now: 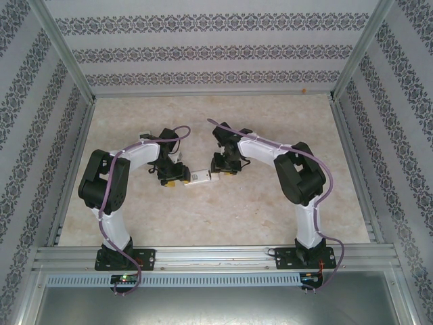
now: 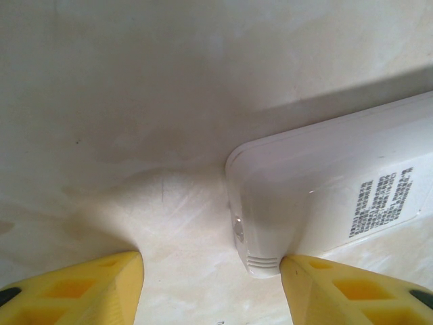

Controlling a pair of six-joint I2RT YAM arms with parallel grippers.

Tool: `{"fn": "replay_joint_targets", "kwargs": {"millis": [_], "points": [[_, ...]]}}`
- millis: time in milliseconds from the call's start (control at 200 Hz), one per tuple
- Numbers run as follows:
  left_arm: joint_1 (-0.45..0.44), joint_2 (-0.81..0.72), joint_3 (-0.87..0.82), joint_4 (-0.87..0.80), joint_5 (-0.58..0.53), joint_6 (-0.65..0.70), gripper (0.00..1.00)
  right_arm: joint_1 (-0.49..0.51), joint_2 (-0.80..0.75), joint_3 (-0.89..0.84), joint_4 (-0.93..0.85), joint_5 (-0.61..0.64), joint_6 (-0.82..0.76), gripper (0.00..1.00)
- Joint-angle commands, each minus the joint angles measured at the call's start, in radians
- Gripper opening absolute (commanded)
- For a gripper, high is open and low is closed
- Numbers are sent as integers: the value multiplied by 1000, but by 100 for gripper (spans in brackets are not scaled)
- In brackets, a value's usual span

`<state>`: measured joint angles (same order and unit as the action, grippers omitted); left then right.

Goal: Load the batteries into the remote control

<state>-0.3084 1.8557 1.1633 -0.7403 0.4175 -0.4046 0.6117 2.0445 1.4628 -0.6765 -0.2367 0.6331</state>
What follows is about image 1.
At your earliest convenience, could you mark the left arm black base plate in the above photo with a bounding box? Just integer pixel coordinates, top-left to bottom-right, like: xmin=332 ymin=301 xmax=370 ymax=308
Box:
xmin=94 ymin=248 xmax=157 ymax=272

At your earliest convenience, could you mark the aluminium frame post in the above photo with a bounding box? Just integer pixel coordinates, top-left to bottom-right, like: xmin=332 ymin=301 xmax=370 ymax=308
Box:
xmin=28 ymin=0 xmax=97 ymax=104
xmin=331 ymin=0 xmax=405 ymax=102

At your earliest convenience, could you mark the aluminium table edge rail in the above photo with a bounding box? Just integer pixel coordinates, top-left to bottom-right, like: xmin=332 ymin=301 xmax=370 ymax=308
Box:
xmin=45 ymin=97 xmax=99 ymax=247
xmin=328 ymin=96 xmax=385 ymax=244

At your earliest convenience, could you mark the small circuit board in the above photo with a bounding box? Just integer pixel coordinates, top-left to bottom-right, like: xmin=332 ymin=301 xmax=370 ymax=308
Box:
xmin=110 ymin=274 xmax=140 ymax=284
xmin=300 ymin=272 xmax=324 ymax=284

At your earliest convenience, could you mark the wide aluminium mounting rail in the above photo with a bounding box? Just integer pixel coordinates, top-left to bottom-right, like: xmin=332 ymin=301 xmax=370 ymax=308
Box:
xmin=32 ymin=246 xmax=401 ymax=274

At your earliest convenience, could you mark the grey metal panel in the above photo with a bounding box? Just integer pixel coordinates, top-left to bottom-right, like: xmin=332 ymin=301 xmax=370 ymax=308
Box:
xmin=32 ymin=286 xmax=412 ymax=325

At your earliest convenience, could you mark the white remote with battery compartment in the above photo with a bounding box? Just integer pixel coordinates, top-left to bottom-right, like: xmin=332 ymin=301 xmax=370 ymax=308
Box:
xmin=183 ymin=167 xmax=221 ymax=188

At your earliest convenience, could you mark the grey slotted cable duct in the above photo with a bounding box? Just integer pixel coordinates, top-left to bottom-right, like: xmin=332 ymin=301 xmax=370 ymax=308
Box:
xmin=45 ymin=273 xmax=302 ymax=288

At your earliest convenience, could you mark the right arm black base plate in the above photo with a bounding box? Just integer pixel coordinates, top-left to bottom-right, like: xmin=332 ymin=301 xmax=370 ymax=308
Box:
xmin=274 ymin=246 xmax=338 ymax=271

